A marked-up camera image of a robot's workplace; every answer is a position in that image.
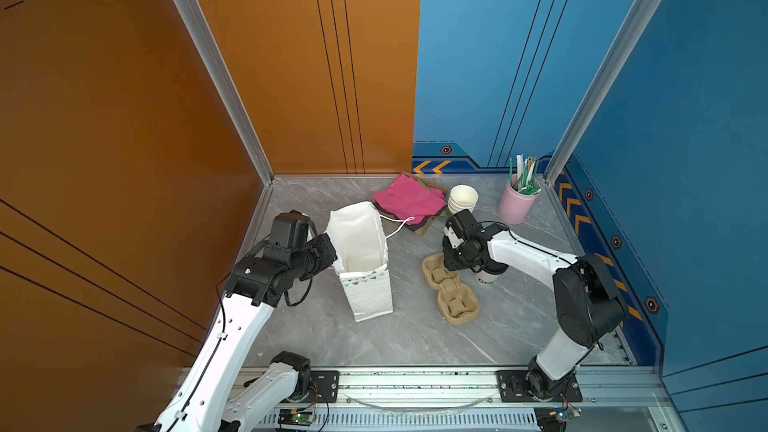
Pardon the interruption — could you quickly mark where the white takeout coffee cup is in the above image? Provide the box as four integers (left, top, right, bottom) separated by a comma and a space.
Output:
475, 270, 500, 284

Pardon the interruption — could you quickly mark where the white paper gift bag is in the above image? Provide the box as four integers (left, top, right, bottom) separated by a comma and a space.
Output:
326, 201, 394, 322

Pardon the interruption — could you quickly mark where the beige pulp cup carrier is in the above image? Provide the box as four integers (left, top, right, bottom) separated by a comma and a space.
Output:
421, 253, 480, 326

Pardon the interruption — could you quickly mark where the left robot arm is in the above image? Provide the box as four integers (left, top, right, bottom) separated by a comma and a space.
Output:
139, 211, 337, 431

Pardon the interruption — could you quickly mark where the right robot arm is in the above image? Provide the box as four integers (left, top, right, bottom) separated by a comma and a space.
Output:
442, 210, 628, 401

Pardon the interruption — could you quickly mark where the dark grey napkin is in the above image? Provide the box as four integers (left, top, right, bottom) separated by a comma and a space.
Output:
374, 201, 447, 231

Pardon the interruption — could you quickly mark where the stack of paper cups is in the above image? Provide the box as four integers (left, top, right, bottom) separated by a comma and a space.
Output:
447, 184, 479, 214

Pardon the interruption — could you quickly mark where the brown cardboard napkin holder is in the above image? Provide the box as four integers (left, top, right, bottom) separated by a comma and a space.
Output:
401, 171, 450, 237

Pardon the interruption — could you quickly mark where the pink straw holder cup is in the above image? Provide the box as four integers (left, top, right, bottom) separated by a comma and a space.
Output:
497, 183, 540, 224

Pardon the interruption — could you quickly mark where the pink napkin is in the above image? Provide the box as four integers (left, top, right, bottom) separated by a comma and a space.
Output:
373, 174, 443, 203

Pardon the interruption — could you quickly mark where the green napkin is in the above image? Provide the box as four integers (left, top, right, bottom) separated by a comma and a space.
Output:
416, 178, 448, 197

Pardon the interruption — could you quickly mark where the bundle of wrapped straws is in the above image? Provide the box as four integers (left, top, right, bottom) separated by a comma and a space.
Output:
509, 154, 540, 196

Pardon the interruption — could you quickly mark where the green circuit board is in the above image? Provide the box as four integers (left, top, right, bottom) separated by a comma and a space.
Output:
276, 409, 316, 431

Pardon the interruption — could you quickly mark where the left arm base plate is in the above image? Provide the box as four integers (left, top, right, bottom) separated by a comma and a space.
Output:
280, 369, 340, 404

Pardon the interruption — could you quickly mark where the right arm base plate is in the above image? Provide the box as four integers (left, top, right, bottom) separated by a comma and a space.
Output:
495, 369, 583, 403

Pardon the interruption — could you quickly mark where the aluminium front rail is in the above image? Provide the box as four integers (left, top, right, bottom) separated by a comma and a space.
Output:
231, 365, 685, 431

